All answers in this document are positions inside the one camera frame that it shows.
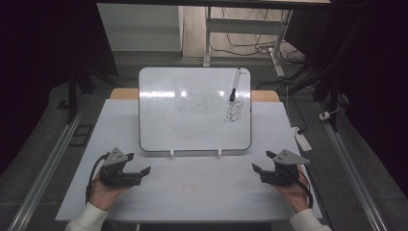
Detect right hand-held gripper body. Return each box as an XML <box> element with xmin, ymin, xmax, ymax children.
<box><xmin>260</xmin><ymin>148</ymin><xmax>312</xmax><ymax>187</ymax></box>

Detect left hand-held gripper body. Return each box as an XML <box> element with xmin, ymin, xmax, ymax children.
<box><xmin>99</xmin><ymin>146</ymin><xmax>142</xmax><ymax>188</ymax></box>

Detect white whiteboard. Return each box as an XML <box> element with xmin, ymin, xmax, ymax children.
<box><xmin>138</xmin><ymin>66</ymin><xmax>253</xmax><ymax>153</ymax></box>

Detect grey marker with black cap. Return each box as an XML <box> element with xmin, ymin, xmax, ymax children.
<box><xmin>228</xmin><ymin>66</ymin><xmax>242</xmax><ymax>103</ymax></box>

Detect person's left hand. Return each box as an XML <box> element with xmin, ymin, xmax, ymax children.
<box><xmin>88</xmin><ymin>169</ymin><xmax>130</xmax><ymax>212</ymax></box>

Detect person's right hand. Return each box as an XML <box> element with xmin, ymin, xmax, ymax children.
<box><xmin>271</xmin><ymin>165</ymin><xmax>311</xmax><ymax>214</ymax></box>

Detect white power strip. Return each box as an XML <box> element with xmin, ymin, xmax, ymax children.
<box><xmin>291</xmin><ymin>126</ymin><xmax>313</xmax><ymax>153</ymax></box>

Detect white table cover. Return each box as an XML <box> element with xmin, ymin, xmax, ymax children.
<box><xmin>55</xmin><ymin>98</ymin><xmax>323</xmax><ymax>223</ymax></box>

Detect wooden table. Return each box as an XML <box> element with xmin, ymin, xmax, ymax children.
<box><xmin>109</xmin><ymin>88</ymin><xmax>281</xmax><ymax>103</ymax></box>

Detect black metal stand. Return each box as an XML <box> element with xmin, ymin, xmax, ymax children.
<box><xmin>57</xmin><ymin>65</ymin><xmax>98</xmax><ymax>125</ymax></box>
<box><xmin>312</xmin><ymin>64</ymin><xmax>351</xmax><ymax>133</ymax></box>

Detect dark curtain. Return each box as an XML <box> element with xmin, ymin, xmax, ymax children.
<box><xmin>284</xmin><ymin>0</ymin><xmax>408</xmax><ymax>200</ymax></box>
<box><xmin>0</xmin><ymin>0</ymin><xmax>119</xmax><ymax>176</ymax></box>

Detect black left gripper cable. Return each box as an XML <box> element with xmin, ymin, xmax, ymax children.
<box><xmin>85</xmin><ymin>152</ymin><xmax>111</xmax><ymax>205</ymax></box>

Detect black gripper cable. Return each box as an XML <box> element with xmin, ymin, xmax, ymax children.
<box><xmin>296</xmin><ymin>169</ymin><xmax>315</xmax><ymax>210</ymax></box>
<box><xmin>85</xmin><ymin>152</ymin><xmax>111</xmax><ymax>205</ymax></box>

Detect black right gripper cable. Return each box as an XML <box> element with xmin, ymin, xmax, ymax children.
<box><xmin>296</xmin><ymin>169</ymin><xmax>315</xmax><ymax>210</ymax></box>

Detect aluminium rail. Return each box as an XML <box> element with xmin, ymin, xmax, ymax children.
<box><xmin>317</xmin><ymin>101</ymin><xmax>390</xmax><ymax>231</ymax></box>
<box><xmin>7</xmin><ymin>105</ymin><xmax>87</xmax><ymax>231</ymax></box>

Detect black floor cables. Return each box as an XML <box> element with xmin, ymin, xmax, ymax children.
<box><xmin>210</xmin><ymin>7</ymin><xmax>306</xmax><ymax>65</ymax></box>

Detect white desk frame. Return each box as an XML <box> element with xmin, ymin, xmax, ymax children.
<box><xmin>202</xmin><ymin>6</ymin><xmax>293</xmax><ymax>78</ymax></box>

